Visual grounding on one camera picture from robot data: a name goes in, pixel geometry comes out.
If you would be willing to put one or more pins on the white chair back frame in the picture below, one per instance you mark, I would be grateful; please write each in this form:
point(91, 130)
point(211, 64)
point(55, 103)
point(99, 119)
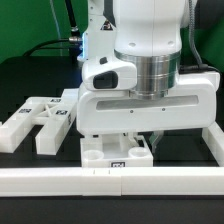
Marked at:
point(52, 114)

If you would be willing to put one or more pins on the white marker base plate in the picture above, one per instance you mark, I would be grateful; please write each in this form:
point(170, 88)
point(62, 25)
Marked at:
point(70, 96)

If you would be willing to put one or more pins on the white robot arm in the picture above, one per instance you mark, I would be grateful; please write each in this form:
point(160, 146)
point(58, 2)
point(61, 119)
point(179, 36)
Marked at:
point(138, 87)

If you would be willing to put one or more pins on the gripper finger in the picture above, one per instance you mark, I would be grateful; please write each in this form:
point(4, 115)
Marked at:
point(155, 138)
point(127, 141)

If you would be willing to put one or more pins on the white chair seat part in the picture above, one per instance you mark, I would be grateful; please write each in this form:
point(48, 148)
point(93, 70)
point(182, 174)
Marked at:
point(105, 152)

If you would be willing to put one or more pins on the white front rail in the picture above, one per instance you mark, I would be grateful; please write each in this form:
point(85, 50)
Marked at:
point(111, 181)

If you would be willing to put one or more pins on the white right rail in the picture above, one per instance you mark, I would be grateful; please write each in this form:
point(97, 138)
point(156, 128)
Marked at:
point(214, 139)

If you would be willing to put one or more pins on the white rail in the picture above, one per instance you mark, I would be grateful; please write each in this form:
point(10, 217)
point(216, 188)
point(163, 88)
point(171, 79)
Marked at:
point(214, 139)
point(111, 181)

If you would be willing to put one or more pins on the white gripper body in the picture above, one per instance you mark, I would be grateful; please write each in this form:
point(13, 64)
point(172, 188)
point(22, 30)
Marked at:
point(190, 104)

